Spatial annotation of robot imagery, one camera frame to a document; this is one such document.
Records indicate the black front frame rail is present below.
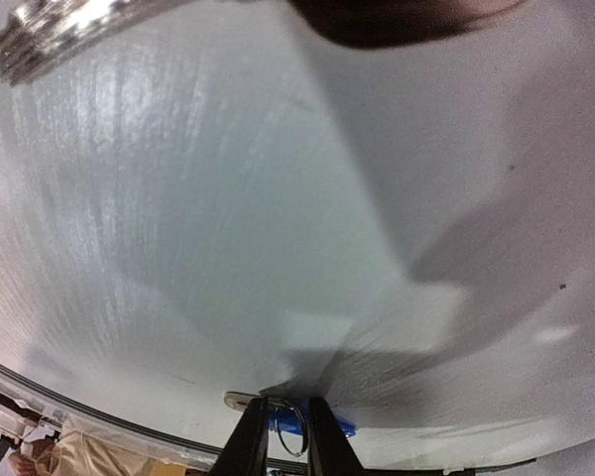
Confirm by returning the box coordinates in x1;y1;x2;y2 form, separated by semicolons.
0;365;537;475

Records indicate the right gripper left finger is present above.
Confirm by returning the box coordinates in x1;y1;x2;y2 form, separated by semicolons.
217;398;269;476

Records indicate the key with blue tag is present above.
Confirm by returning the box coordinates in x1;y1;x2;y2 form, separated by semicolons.
224;389;359;457

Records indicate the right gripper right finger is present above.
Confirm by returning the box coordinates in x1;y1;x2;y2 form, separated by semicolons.
307;397;365;476

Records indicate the metal ring plate with keyrings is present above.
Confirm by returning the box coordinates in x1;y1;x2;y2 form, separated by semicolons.
0;1;154;85

